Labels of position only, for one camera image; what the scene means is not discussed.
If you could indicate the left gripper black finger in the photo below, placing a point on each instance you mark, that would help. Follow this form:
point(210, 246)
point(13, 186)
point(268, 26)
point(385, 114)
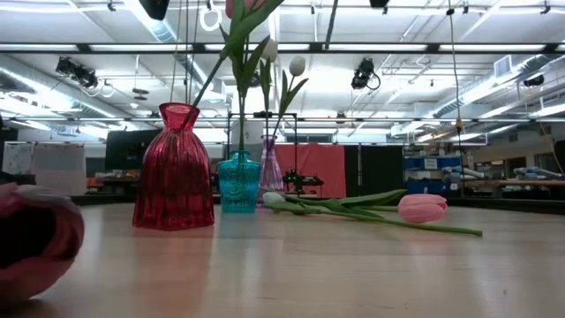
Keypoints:
point(155, 8)

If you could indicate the grey background robot arm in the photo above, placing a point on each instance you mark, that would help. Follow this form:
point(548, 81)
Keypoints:
point(459, 172)
point(536, 172)

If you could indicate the red ribbed glass vase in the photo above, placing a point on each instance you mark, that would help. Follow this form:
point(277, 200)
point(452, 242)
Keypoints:
point(174, 185)

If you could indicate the teal glass vase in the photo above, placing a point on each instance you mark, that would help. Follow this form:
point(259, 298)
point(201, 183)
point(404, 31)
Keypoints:
point(238, 185)

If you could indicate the purple glass vase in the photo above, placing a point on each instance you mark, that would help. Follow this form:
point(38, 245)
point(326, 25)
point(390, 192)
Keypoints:
point(270, 172)

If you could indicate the black overhead beam with lights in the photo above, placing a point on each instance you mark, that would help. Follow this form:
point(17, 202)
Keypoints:
point(315, 47)

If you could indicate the thin black crossbar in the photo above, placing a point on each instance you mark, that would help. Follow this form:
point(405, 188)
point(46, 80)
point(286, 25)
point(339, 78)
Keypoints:
point(397, 119)

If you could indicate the white ceiling vent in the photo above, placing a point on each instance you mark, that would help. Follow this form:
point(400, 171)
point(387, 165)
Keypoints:
point(502, 66)

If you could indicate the black monitor screen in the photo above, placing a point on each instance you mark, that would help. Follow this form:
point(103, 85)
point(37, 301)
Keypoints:
point(125, 150)

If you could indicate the blue storage shelf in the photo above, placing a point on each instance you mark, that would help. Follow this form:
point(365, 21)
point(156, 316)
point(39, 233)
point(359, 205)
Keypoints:
point(415, 163)

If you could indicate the black partition curtain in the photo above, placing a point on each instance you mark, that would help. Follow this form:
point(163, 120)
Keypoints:
point(379, 168)

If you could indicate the red partition curtain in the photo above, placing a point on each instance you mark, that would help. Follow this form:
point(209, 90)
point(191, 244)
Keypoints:
point(318, 161)

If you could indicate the small black ceiling device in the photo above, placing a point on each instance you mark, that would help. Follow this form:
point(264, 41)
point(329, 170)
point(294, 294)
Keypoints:
point(533, 80)

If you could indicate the white board panel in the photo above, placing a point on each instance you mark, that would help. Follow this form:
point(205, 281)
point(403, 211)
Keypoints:
point(53, 163)

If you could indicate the small black background robot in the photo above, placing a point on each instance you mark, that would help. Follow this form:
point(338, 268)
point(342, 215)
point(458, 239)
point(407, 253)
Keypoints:
point(293, 179)

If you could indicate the wooden background table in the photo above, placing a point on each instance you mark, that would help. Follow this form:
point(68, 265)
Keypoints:
point(512, 182)

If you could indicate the black ceiling camera with rings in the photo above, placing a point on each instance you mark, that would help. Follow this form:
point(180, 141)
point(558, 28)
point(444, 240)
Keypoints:
point(75, 71)

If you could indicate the round black hanging camera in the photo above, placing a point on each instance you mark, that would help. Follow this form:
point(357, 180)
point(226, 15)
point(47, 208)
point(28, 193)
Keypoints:
point(257, 79)

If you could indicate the black background gantry frame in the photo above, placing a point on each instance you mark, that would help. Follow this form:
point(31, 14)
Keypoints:
point(253, 115)

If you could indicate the black aluminium table frame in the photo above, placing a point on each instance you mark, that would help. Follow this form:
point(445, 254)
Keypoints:
point(101, 199)

